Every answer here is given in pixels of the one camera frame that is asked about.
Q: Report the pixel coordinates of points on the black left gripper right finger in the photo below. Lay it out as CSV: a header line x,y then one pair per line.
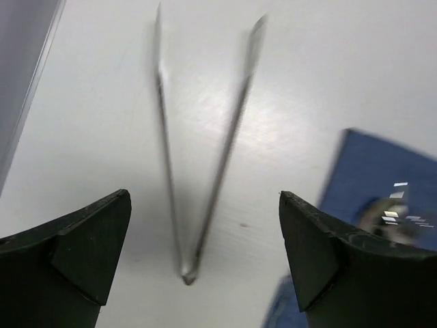
x,y
346,277

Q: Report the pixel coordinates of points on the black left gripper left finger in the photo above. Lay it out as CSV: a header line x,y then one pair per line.
x,y
60,273

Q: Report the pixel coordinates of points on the silver metal tongs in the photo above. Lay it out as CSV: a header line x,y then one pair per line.
x,y
252,54

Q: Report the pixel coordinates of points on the blue cloth placemat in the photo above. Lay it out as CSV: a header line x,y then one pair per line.
x,y
369,167

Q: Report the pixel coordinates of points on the spoon with green handle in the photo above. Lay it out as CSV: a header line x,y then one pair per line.
x,y
383,217

